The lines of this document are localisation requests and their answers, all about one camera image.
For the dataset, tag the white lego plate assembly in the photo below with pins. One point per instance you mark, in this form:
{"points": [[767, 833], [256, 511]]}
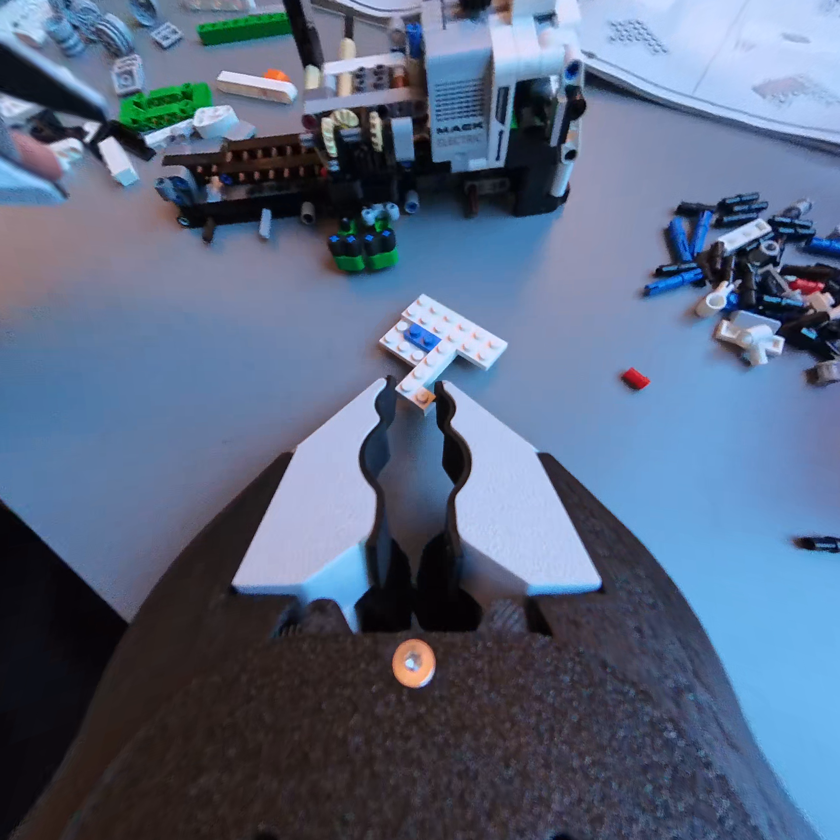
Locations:
{"points": [[453, 334]]}

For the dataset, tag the grey square lego brick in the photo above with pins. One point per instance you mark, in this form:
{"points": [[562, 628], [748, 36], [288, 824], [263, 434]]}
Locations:
{"points": [[128, 74]]}

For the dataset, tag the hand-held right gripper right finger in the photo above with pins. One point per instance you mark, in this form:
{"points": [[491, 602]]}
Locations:
{"points": [[518, 512]]}

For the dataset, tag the green lego technic frame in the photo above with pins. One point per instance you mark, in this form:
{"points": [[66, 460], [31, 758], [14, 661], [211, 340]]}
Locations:
{"points": [[164, 105]]}

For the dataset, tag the black lego pin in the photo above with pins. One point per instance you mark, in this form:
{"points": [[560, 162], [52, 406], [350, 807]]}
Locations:
{"points": [[819, 543]]}

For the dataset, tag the white round lego brick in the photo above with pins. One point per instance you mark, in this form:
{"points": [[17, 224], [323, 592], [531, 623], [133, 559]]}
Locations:
{"points": [[215, 121]]}

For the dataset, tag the lego instruction booklet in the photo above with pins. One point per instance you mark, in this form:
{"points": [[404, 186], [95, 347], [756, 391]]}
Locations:
{"points": [[722, 59]]}

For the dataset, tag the green and black lego assembly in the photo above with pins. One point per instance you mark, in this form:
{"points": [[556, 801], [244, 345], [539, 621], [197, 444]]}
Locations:
{"points": [[364, 246]]}

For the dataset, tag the person's left hand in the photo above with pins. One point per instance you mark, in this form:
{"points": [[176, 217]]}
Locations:
{"points": [[39, 157]]}

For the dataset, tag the grey lego plate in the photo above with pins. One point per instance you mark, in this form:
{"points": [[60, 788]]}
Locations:
{"points": [[166, 35]]}

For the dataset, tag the white and orange lego piece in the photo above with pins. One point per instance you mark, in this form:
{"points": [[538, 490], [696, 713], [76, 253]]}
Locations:
{"points": [[256, 85]]}

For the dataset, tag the long green lego brick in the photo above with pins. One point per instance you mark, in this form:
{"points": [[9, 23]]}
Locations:
{"points": [[243, 28]]}

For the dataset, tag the small red lego piece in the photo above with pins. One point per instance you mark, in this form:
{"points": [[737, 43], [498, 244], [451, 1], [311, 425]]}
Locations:
{"points": [[635, 379]]}

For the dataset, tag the white lego slope brick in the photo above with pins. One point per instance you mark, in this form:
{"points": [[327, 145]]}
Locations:
{"points": [[119, 163]]}

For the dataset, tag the white lego truck model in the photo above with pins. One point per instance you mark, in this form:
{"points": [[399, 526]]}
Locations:
{"points": [[459, 98]]}

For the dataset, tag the pile of lego pins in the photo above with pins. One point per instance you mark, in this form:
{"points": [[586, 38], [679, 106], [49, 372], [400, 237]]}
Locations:
{"points": [[761, 282]]}

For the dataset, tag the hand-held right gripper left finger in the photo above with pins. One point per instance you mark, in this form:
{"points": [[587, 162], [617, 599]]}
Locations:
{"points": [[315, 512]]}

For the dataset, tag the pile of lego wheels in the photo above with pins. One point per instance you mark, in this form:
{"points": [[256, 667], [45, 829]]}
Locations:
{"points": [[98, 23]]}

